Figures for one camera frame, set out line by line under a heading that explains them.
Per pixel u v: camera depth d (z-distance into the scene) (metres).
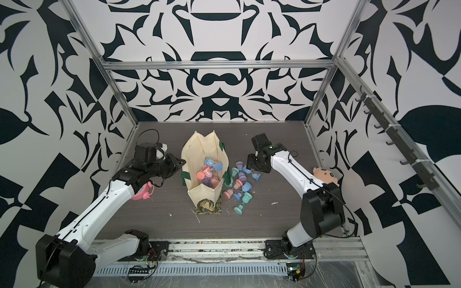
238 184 0.91
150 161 0.62
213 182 0.87
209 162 0.92
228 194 0.87
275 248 0.74
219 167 0.88
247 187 0.90
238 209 0.82
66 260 0.38
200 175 0.88
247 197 0.86
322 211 0.44
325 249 0.76
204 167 0.96
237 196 0.86
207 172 0.86
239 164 0.97
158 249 0.74
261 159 0.62
